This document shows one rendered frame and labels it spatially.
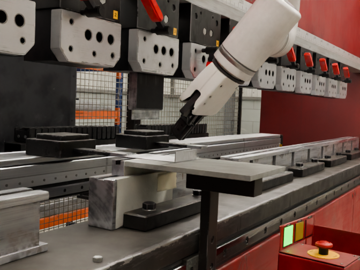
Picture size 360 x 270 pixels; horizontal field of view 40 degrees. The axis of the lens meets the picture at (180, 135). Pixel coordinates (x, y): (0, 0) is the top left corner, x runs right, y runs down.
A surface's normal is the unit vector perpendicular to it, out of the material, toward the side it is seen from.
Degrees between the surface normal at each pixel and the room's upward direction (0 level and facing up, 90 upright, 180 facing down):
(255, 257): 90
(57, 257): 0
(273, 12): 103
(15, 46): 90
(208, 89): 92
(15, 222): 90
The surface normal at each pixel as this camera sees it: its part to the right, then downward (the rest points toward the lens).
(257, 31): -0.29, 0.26
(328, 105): -0.51, 0.04
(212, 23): 0.86, 0.07
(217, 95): 0.58, 0.70
